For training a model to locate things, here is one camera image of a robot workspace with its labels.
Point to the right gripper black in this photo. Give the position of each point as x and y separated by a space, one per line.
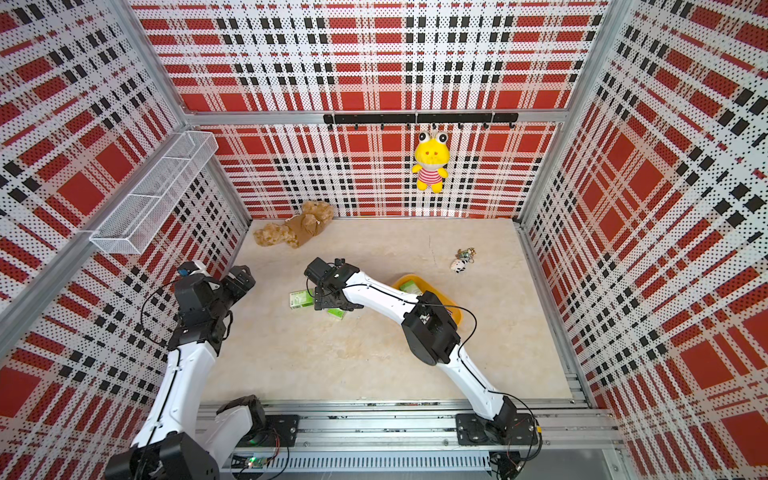
322 299

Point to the yellow plastic storage box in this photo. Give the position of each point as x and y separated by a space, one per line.
432 288

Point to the brown teddy bear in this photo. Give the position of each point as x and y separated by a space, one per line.
313 219

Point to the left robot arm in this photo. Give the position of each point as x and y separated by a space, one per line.
166 446

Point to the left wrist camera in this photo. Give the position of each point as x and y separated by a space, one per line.
193 268

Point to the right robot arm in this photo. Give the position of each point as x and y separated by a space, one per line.
432 336

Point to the green circuit board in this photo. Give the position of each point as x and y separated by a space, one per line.
241 463

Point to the small keychain toy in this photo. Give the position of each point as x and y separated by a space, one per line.
463 258

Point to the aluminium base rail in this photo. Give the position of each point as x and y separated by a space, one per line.
421 436

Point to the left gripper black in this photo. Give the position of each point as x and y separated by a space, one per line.
246 281

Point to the black hook rail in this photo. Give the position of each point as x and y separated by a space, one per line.
483 118

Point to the white wire mesh shelf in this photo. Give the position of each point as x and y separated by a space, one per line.
135 221

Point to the yellow frog plush toy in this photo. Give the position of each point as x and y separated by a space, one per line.
431 158

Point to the green tissue pack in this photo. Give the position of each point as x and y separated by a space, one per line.
411 287
336 313
301 299

